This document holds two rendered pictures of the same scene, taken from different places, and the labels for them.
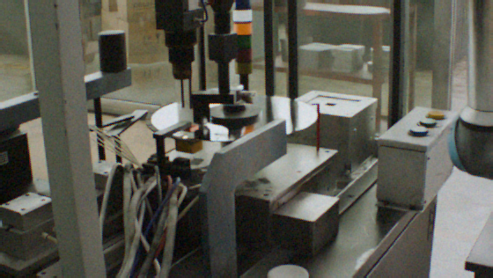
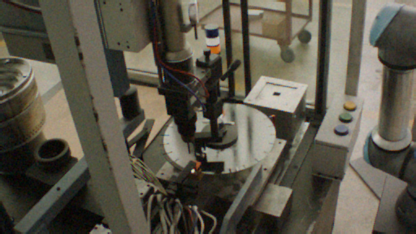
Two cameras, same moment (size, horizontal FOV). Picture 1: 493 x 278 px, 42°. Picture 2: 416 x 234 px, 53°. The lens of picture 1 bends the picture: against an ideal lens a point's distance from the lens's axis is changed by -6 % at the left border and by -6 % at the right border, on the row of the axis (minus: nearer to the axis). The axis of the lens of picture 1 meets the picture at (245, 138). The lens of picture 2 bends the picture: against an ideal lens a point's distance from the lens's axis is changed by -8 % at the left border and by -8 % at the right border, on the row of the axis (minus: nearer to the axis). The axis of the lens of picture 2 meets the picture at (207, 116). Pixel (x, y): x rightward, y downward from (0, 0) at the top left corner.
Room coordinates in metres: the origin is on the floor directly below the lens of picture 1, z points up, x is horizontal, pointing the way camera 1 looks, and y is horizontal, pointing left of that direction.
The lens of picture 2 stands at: (0.25, 0.08, 1.78)
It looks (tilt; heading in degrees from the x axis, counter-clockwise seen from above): 36 degrees down; 359
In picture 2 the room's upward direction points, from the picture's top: 6 degrees counter-clockwise
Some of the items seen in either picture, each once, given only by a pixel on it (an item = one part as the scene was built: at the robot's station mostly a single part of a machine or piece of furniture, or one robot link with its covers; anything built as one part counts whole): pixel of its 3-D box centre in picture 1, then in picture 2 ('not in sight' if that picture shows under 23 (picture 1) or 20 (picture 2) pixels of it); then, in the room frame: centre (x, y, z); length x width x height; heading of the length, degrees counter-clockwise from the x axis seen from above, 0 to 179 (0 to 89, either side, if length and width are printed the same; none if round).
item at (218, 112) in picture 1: (233, 108); (218, 132); (1.30, 0.02, 0.96); 0.11 x 0.11 x 0.03
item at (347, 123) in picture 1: (330, 133); (276, 110); (1.55, -0.21, 0.82); 0.18 x 0.18 x 0.15; 58
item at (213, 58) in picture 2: (221, 8); (210, 84); (1.22, 0.04, 1.17); 0.06 x 0.05 x 0.20; 139
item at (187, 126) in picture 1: (175, 144); (188, 179); (1.13, 0.12, 0.95); 0.10 x 0.03 x 0.07; 148
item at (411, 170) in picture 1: (419, 156); (339, 135); (1.37, -0.39, 0.82); 0.28 x 0.11 x 0.15; 148
